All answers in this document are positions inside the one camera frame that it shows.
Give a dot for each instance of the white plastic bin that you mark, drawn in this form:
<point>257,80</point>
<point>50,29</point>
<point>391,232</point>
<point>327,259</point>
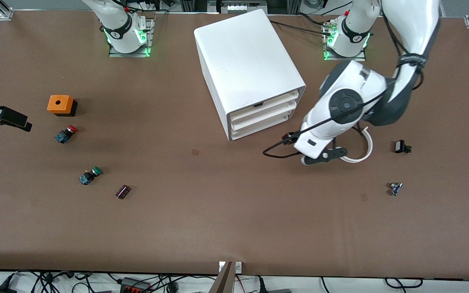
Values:
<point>255,110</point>

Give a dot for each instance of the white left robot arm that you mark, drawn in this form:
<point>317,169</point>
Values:
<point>409,24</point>

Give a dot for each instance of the white drawer cabinet shell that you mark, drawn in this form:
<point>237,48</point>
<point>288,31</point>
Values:
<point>242,53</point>

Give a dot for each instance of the white plain drawer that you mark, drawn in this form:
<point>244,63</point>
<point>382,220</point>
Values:
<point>259,127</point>
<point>259,116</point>

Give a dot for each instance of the dark brown cylindrical capacitor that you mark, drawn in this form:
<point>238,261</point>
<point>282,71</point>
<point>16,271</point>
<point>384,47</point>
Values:
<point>123,192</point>

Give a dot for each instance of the black power plug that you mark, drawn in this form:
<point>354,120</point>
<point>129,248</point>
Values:
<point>0,289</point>

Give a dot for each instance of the black power strip red switches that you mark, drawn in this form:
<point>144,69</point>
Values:
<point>134,287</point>

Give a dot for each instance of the grey slanted bar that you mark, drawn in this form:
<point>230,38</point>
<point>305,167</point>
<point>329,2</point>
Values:
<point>224,283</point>

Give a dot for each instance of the white curved pipe clamp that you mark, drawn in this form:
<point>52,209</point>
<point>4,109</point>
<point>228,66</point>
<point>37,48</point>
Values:
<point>369,146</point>

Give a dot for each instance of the small black electrical component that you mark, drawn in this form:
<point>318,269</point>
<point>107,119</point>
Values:
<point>400,146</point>

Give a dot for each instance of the small shiny metal fitting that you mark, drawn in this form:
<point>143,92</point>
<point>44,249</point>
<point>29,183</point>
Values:
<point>395,189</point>

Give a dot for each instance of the red push button switch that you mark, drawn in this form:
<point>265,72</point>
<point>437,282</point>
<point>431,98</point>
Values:
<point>62,136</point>

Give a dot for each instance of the orange button enclosure box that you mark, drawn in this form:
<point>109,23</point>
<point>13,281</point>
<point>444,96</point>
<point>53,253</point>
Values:
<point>64,105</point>

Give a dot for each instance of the green push button switch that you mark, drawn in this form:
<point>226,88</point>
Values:
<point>86,178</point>

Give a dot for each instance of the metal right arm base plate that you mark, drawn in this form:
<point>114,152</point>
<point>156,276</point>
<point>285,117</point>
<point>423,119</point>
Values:
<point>151,36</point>

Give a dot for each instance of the black left camera mount bracket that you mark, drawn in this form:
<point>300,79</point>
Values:
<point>332,154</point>

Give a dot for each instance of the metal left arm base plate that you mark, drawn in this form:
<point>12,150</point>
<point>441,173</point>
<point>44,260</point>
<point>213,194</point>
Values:
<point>340,58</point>

